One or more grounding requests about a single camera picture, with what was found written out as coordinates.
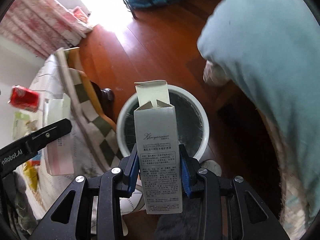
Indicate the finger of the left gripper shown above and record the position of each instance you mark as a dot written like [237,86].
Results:
[27,147]

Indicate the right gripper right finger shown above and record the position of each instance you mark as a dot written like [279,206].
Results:
[248,217]

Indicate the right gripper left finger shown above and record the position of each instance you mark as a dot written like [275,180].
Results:
[70,216]

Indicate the red soda can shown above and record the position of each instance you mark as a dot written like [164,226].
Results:
[24,98]

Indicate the silver cosmetic carton box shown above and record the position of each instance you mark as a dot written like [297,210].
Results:
[157,148]

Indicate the green white paper box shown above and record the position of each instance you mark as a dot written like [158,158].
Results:
[23,125]

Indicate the white round trash bin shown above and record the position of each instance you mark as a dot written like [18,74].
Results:
[192,123]

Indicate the white checkered tablecloth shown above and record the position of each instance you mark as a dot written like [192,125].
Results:
[91,144]

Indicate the pink floral curtain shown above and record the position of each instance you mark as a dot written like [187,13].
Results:
[42,26]

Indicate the light blue blanket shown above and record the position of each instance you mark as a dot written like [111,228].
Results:
[270,50]

